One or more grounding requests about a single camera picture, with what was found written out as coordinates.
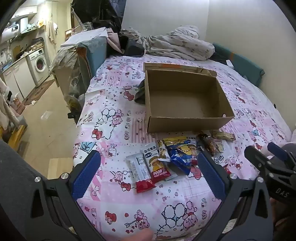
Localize beige cartoon snack packet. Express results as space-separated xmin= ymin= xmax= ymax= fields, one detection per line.
xmin=157 ymin=140 xmax=171 ymax=163

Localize grey plastic bag pile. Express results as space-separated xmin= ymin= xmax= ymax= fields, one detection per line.
xmin=50 ymin=46 xmax=80 ymax=75

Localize blue and yellow snack packet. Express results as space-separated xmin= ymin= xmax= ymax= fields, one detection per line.
xmin=162 ymin=137 xmax=197 ymax=175

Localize teal folded mat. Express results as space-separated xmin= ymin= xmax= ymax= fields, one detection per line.
xmin=211 ymin=43 xmax=265 ymax=87

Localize rice cake packet red bottom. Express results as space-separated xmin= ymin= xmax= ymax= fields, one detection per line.
xmin=140 ymin=143 xmax=173 ymax=184

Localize teal cushion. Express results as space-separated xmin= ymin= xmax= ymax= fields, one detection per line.
xmin=77 ymin=37 xmax=108 ymax=77

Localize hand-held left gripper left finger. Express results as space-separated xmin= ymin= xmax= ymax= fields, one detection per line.
xmin=22 ymin=150 xmax=102 ymax=241

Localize beige checkered wafer packet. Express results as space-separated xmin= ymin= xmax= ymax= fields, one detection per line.
xmin=209 ymin=130 xmax=236 ymax=141

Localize brown cardboard box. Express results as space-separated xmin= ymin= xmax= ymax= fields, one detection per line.
xmin=143 ymin=62 xmax=235 ymax=133

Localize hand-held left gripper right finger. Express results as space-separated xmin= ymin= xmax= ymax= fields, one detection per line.
xmin=197 ymin=153 xmax=276 ymax=241

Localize white and red snack packet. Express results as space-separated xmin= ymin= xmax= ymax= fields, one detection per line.
xmin=126 ymin=153 xmax=156 ymax=194

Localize brown chocolate snack packet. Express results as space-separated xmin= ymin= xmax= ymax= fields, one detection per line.
xmin=196 ymin=133 xmax=220 ymax=156

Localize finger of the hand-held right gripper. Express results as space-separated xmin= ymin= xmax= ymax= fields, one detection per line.
xmin=267 ymin=142 xmax=295 ymax=165
xmin=244 ymin=145 xmax=272 ymax=173

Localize pink cartoon printed bed sheet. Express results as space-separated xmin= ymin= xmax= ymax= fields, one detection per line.
xmin=73 ymin=56 xmax=293 ymax=241

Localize white water heater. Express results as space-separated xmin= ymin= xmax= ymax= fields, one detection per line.
xmin=2 ymin=17 xmax=28 ymax=39

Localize white kitchen cabinets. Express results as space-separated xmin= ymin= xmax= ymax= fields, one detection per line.
xmin=2 ymin=59 xmax=31 ymax=100

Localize dark snack bag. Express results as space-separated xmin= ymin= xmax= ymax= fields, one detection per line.
xmin=135 ymin=79 xmax=146 ymax=105

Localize hanging white towel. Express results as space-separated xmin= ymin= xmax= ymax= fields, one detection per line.
xmin=47 ymin=22 xmax=58 ymax=44

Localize white board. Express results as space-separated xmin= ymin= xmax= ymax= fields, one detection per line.
xmin=60 ymin=27 xmax=109 ymax=48

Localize crumpled grey printed quilt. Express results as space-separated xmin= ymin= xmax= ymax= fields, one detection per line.
xmin=120 ymin=25 xmax=215 ymax=61

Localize brown floor rug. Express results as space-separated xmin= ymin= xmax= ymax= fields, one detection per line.
xmin=23 ymin=79 xmax=56 ymax=106

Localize rice cake packet blue label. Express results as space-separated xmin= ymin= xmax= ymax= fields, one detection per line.
xmin=185 ymin=136 xmax=199 ymax=166

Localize pink cloth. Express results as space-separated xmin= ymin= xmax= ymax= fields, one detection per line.
xmin=106 ymin=28 xmax=123 ymax=55

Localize white washing machine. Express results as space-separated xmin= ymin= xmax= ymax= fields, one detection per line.
xmin=26 ymin=48 xmax=50 ymax=88

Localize black plastic bag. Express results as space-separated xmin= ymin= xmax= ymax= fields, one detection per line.
xmin=73 ymin=0 xmax=123 ymax=30

